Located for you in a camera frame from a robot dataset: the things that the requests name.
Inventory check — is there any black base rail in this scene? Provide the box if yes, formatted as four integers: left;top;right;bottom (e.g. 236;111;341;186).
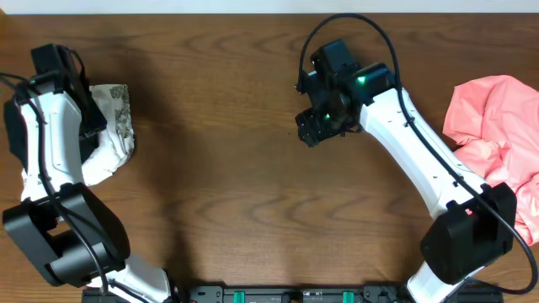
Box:
81;284;504;303

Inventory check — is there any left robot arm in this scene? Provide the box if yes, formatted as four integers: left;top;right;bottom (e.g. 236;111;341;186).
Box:
1;44;179;302

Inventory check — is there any white patterned folded garment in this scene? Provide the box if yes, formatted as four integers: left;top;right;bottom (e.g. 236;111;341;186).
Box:
20;83;136;202

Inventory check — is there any left black cable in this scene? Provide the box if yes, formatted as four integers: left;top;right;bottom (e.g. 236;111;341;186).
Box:
0;71;148;303

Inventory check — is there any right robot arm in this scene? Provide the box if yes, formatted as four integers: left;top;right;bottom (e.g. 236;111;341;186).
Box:
296;40;516;302

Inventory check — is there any pink t-shirt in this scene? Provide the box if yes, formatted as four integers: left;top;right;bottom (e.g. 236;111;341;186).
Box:
443;75;538;246

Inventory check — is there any black t-shirt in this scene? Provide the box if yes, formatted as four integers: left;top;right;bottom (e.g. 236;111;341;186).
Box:
3;100;28;170

